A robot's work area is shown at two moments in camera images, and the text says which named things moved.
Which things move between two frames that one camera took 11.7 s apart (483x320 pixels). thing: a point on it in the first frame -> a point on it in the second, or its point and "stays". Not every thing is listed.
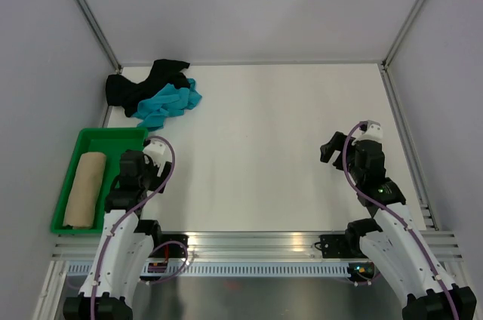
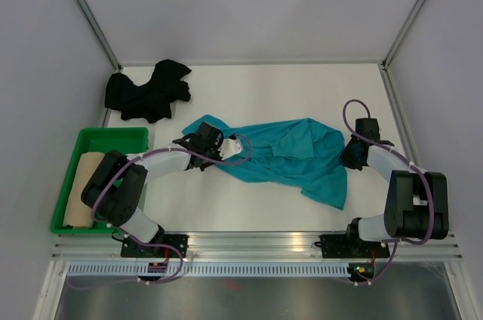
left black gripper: [157, 181] -> [216, 146]
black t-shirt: [122, 92] stays
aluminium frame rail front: [220, 244] stays
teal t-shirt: [152, 112] -> [312, 151]
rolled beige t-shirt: [84, 200] stays
